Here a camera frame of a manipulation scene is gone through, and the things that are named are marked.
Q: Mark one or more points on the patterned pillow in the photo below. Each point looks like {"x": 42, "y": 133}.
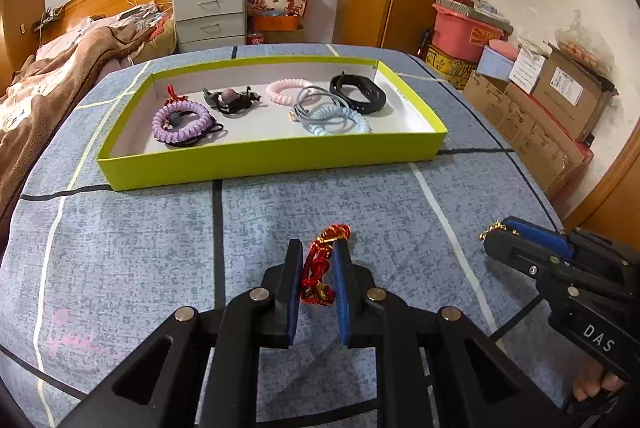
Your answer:
{"x": 160, "y": 37}

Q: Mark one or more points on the black wrist band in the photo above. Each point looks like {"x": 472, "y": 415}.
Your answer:
{"x": 370, "y": 102}

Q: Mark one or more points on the yellow patterned box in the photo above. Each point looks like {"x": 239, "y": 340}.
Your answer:
{"x": 450, "y": 65}

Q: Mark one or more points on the blue-grey checked cloth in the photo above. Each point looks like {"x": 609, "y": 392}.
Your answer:
{"x": 125, "y": 258}

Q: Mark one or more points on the wooden door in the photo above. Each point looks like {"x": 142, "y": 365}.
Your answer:
{"x": 615, "y": 188}

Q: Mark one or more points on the white carton box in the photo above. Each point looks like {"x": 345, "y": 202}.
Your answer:
{"x": 527, "y": 70}

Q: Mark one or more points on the green cardboard tray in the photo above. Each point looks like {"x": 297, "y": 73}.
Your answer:
{"x": 250, "y": 162}

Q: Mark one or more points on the orange wooden wardrobe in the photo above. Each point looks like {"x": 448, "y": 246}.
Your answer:
{"x": 20, "y": 22}

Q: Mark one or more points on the clear plastic bag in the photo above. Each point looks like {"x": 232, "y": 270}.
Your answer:
{"x": 580, "y": 40}

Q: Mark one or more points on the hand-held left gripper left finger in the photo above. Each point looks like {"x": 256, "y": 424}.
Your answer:
{"x": 295, "y": 293}

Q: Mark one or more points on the orange box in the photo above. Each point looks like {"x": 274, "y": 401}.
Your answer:
{"x": 275, "y": 23}

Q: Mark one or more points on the red and black stick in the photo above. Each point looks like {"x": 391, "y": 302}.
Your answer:
{"x": 425, "y": 42}

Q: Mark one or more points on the person's right hand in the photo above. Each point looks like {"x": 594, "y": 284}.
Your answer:
{"x": 592, "y": 390}

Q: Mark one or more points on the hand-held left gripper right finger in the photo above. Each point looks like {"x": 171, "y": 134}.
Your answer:
{"x": 341, "y": 293}

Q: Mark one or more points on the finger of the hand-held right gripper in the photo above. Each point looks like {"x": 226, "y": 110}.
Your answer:
{"x": 540, "y": 235}
{"x": 515, "y": 255}

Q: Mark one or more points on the grey drawer cabinet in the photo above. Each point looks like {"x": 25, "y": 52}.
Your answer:
{"x": 210, "y": 27}

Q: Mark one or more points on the pink plastic bin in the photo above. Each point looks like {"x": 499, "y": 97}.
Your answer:
{"x": 455, "y": 32}

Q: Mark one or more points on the labelled cardboard box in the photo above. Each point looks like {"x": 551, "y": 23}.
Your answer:
{"x": 565, "y": 92}

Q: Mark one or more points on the red soda can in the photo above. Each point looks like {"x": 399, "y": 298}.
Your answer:
{"x": 255, "y": 40}

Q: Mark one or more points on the striped flat box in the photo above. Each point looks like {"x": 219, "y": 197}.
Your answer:
{"x": 480, "y": 15}

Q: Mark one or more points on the brown blanket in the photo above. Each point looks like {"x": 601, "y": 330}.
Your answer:
{"x": 60, "y": 57}

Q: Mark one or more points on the large open cardboard box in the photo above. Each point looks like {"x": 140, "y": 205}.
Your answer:
{"x": 525, "y": 132}

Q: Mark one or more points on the light blue bucket pink lid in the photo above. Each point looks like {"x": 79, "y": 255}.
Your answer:
{"x": 492, "y": 65}

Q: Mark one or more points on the small cardboard box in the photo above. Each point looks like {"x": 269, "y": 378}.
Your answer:
{"x": 285, "y": 36}

